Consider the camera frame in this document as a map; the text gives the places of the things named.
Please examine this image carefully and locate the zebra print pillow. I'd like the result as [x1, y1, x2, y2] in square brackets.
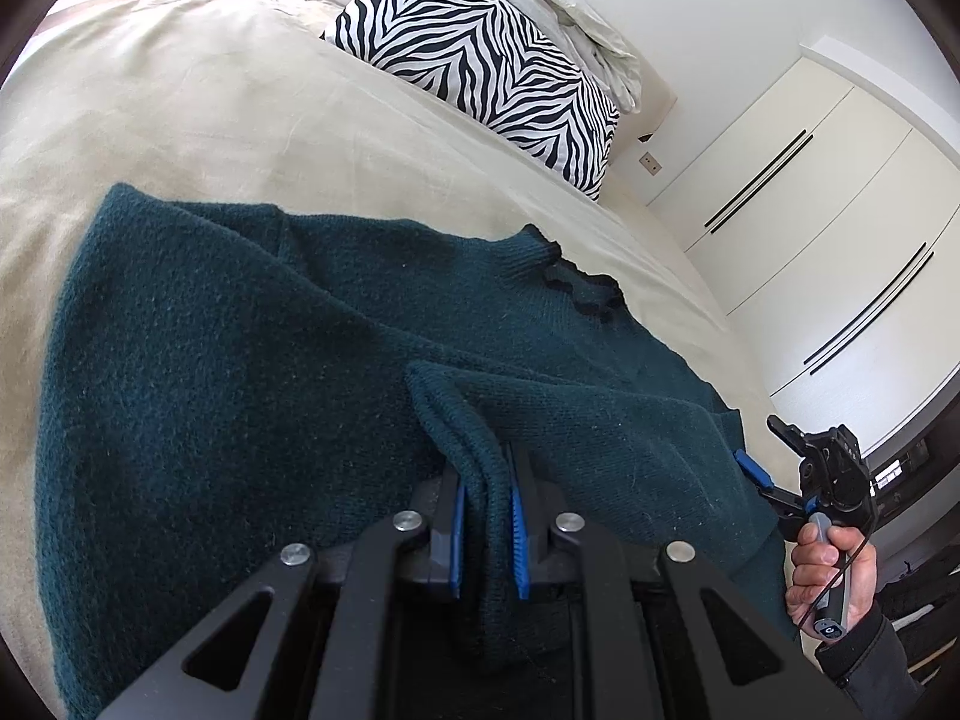
[322, 0, 622, 202]

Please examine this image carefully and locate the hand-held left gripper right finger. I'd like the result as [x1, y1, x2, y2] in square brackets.
[506, 442, 863, 720]

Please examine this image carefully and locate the long black wardrobe handle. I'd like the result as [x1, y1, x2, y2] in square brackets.
[808, 250, 936, 376]
[711, 135, 816, 233]
[703, 130, 809, 228]
[802, 242, 929, 367]

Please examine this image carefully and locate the beige padded headboard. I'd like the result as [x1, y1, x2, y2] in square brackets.
[619, 79, 677, 137]

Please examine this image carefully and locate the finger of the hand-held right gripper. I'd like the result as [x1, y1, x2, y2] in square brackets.
[733, 448, 805, 515]
[766, 414, 809, 455]

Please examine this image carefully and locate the person's right forearm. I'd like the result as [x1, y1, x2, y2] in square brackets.
[814, 598, 929, 715]

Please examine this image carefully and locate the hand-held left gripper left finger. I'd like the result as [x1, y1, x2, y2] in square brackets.
[97, 465, 470, 720]

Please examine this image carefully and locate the thin black cable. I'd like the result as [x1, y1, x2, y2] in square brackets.
[797, 465, 880, 635]

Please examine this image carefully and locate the person's right hand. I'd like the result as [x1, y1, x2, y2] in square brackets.
[785, 520, 880, 635]

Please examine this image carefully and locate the dark low cabinet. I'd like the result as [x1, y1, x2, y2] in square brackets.
[862, 409, 960, 541]

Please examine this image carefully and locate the white wardrobe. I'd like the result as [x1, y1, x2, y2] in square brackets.
[649, 37, 960, 458]

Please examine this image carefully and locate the dark teal knit sweater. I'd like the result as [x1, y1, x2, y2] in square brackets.
[34, 181, 796, 720]

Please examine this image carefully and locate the bed with beige cover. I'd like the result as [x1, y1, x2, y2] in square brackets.
[0, 0, 775, 695]

